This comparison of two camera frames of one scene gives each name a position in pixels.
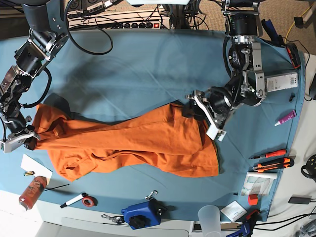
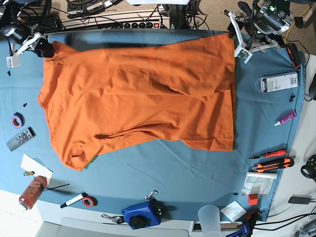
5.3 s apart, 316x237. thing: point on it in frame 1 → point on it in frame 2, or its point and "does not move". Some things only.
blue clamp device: x=144 y=215 does not move
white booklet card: x=234 y=211 does not move
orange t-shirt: x=165 y=141 → x=181 y=90
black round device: x=311 y=168 does not move
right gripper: x=216 y=101 → x=250 y=40
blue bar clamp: x=247 y=227 does not move
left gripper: x=21 y=131 → x=27 y=35
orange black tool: x=294 y=54 does not move
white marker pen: x=74 y=200 does not move
